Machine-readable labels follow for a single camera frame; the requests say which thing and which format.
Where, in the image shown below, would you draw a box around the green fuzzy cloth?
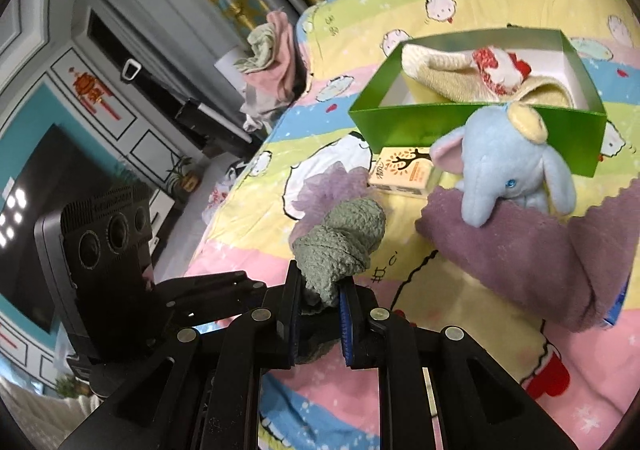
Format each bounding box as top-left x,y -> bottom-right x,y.
291,198 -> 387,366

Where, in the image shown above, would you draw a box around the purple mesh bath pouf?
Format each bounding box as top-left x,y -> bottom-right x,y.
290,165 -> 381,241

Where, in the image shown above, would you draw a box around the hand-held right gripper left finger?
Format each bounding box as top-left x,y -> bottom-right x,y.
57,260 -> 306,450

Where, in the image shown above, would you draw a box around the blue and orange tissue packet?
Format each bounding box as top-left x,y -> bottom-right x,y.
602,275 -> 630,328

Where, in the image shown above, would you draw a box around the white plastic bag red print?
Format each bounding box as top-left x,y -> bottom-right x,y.
202,165 -> 242,227

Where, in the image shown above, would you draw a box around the grey and white clothes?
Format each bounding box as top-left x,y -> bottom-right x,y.
240,84 -> 287,131

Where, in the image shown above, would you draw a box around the white tissue packet tree print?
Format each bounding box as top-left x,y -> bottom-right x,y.
368,146 -> 441,198

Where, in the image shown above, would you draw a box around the white board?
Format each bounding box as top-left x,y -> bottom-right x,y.
215,47 -> 251,76

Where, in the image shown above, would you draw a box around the red wall decoration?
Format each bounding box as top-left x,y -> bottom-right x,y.
67,70 -> 121,121

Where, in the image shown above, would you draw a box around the black television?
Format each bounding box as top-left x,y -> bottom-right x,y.
0,124 -> 126,335

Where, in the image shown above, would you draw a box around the purple towel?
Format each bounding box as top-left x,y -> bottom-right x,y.
415,177 -> 640,333

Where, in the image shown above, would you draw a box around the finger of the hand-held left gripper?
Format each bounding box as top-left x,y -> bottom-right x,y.
155,271 -> 268,303
170,287 -> 288,325

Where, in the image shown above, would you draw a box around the cream fleece cloth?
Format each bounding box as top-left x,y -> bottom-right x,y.
400,44 -> 571,108

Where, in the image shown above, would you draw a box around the green cardboard box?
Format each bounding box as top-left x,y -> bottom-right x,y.
348,28 -> 608,178

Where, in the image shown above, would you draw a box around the red and white plush cloth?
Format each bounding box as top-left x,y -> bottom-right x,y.
471,46 -> 533,93

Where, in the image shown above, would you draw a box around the pale green garment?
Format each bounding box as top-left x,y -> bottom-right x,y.
235,22 -> 278,73

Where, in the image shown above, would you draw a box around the green potted plant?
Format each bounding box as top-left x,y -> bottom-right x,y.
167,155 -> 201,193
54,374 -> 87,400

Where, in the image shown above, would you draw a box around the black furniture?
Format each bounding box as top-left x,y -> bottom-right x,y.
174,97 -> 253,158

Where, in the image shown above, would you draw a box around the pile of clothes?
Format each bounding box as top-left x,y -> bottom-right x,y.
242,10 -> 307,103

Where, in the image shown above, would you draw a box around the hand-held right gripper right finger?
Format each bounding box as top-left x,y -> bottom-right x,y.
339,276 -> 576,450

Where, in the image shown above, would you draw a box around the blue elephant plush toy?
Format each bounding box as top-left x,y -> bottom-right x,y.
429,102 -> 577,229

